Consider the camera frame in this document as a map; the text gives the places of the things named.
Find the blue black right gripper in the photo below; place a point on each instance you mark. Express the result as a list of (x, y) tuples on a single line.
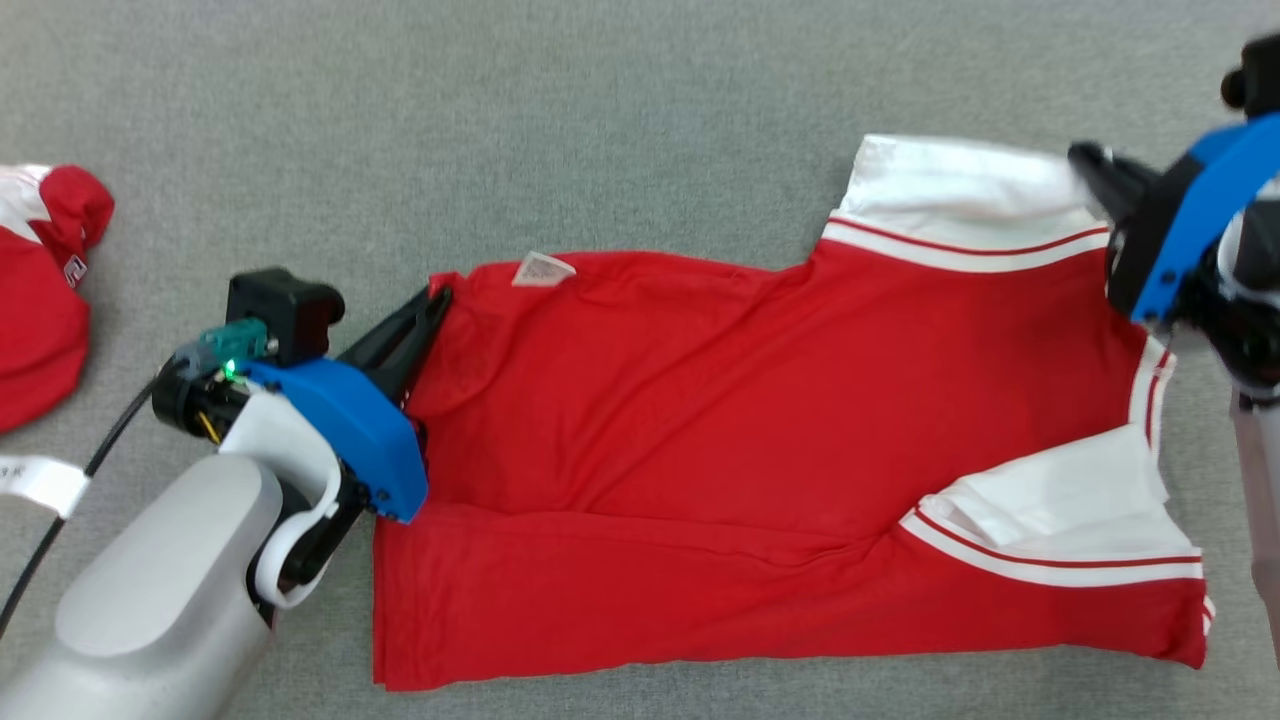
[(1200, 220)]

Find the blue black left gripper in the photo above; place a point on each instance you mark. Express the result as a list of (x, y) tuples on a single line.
[(360, 430)]

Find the red shirt with white sleeves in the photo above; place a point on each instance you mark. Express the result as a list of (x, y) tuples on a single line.
[(750, 450)]

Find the red shorts with elastic waistband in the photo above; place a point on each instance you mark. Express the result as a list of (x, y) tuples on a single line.
[(40, 330)]

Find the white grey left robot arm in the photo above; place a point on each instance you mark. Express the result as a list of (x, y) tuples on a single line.
[(160, 590)]

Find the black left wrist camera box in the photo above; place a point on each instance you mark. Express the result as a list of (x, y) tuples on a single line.
[(285, 310)]

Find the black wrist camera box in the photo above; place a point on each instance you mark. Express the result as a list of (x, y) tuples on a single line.
[(285, 310), (1258, 75)]

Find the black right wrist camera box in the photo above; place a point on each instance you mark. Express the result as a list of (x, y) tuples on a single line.
[(1258, 75)]

